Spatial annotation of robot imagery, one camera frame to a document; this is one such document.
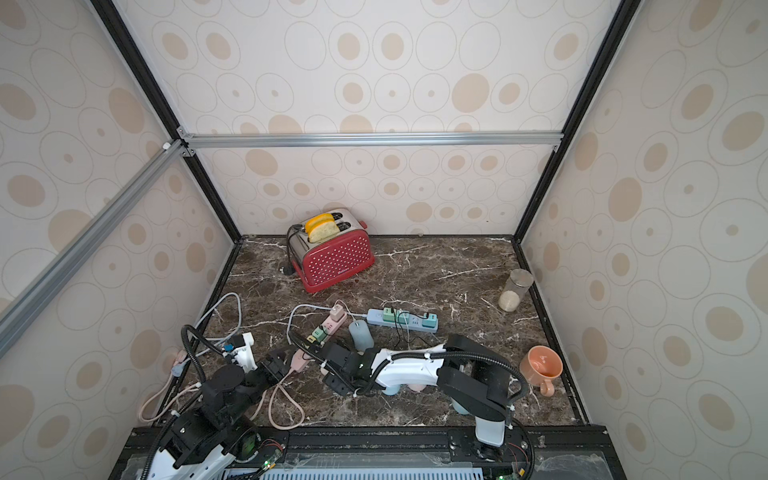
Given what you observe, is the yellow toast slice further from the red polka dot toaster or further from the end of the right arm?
the end of the right arm

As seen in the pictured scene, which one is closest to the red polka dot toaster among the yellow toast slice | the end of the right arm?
the yellow toast slice

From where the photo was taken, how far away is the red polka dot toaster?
0.96 metres
